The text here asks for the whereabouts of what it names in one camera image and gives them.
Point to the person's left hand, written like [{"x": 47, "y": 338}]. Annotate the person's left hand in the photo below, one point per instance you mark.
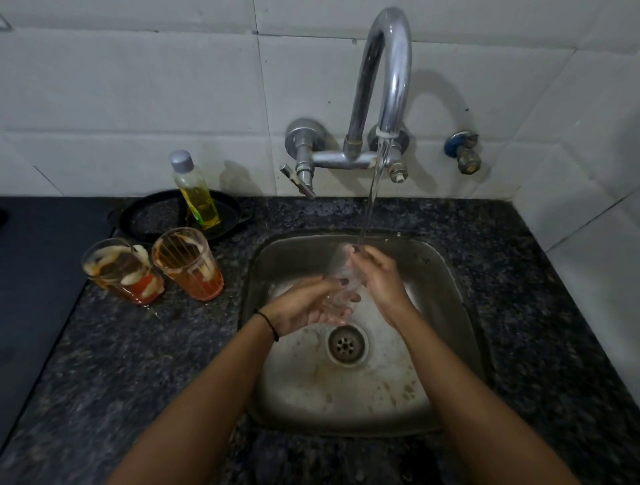
[{"x": 303, "y": 305}]

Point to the person's right hand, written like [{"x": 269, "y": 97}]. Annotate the person's right hand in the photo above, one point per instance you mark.
[{"x": 384, "y": 285}]

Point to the person's right fingers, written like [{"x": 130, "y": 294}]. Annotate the person's right fingers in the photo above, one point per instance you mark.
[{"x": 361, "y": 260}]

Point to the person's left fingers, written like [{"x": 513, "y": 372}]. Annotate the person's left fingers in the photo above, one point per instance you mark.
[{"x": 336, "y": 300}]

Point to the clear drinking glass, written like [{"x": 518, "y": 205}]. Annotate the clear drinking glass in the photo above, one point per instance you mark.
[{"x": 342, "y": 280}]

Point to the person's left forearm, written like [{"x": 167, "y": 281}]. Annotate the person's left forearm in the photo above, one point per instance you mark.
[{"x": 200, "y": 409}]

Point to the person's right forearm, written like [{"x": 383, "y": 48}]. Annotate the person's right forearm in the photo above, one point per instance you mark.
[{"x": 470, "y": 399}]

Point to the sink drain strainer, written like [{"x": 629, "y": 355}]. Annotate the sink drain strainer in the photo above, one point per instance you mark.
[{"x": 347, "y": 344}]

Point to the steel sink basin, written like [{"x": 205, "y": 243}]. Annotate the steel sink basin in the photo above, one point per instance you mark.
[{"x": 360, "y": 359}]

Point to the black wrist band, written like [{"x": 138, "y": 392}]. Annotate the black wrist band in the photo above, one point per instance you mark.
[{"x": 267, "y": 325}]

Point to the dirty orange ribbed glass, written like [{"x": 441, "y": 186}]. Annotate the dirty orange ribbed glass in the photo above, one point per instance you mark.
[{"x": 190, "y": 265}]

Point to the dish soap bottle yellow liquid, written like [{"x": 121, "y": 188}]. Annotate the dish soap bottle yellow liquid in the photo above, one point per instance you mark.
[{"x": 196, "y": 192}]

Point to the black round pan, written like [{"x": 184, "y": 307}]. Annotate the black round pan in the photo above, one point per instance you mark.
[{"x": 165, "y": 215}]

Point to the dirty orange glass with residue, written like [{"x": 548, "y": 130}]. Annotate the dirty orange glass with residue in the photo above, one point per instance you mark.
[{"x": 122, "y": 272}]

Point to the black stove top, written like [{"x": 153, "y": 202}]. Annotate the black stove top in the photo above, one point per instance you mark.
[{"x": 35, "y": 300}]

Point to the blue wall valve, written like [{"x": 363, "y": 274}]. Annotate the blue wall valve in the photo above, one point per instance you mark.
[{"x": 462, "y": 150}]

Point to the chrome wall faucet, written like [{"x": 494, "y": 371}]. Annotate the chrome wall faucet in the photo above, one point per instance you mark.
[{"x": 360, "y": 100}]

